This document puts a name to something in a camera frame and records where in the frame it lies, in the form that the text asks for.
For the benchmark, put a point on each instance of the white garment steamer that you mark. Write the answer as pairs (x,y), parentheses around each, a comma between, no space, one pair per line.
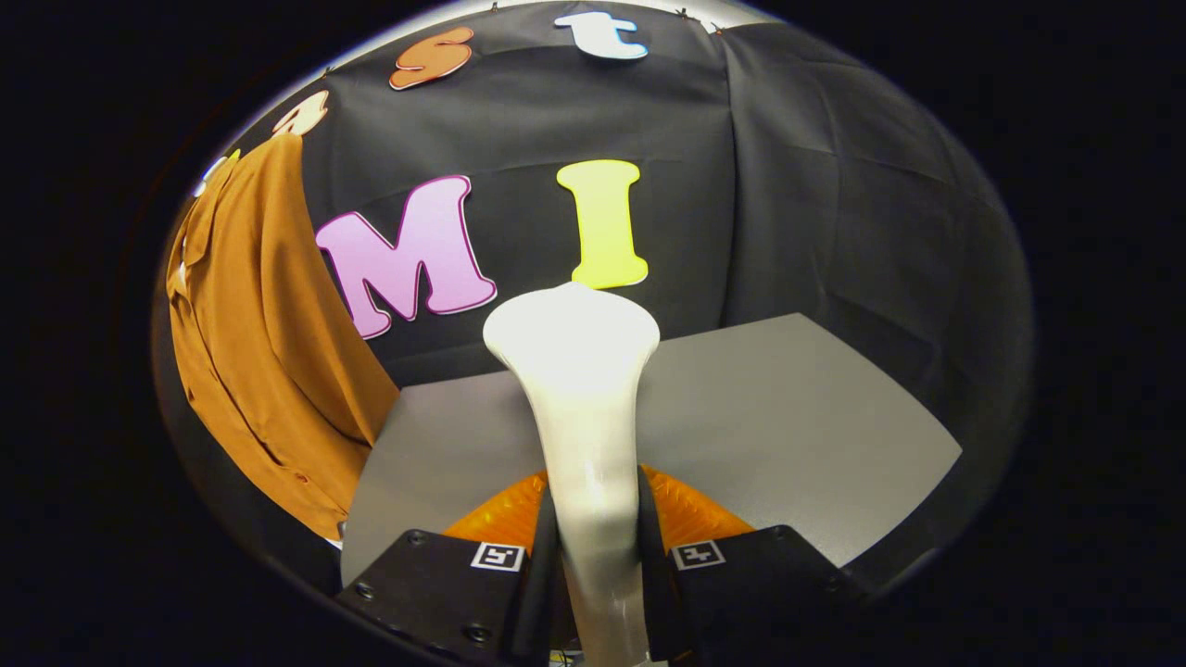
(574,371)

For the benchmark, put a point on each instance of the grey table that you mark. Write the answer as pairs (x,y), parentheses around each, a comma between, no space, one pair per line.
(788,417)

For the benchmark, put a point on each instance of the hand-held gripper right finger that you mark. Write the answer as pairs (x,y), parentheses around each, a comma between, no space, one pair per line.
(760,584)

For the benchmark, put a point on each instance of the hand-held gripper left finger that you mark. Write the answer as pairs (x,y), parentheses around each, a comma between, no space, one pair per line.
(435,584)

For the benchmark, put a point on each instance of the black backdrop cloth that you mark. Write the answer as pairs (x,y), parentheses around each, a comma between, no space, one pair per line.
(834,185)

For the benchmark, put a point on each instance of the orange button-up shirt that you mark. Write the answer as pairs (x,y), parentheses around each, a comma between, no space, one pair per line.
(269,352)

